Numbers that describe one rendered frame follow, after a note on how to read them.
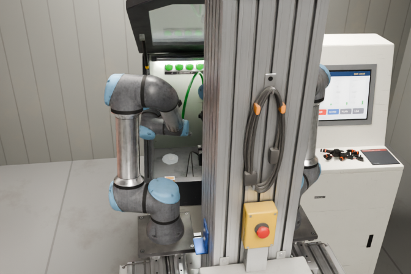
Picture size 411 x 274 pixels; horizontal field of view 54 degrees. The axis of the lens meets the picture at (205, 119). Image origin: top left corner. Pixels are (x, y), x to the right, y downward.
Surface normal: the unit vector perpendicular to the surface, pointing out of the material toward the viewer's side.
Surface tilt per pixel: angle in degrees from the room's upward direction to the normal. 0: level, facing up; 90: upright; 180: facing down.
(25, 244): 0
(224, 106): 90
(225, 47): 90
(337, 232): 90
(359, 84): 76
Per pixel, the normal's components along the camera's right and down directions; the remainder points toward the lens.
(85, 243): 0.02, -0.89
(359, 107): 0.11, 0.23
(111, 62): 0.16, 0.46
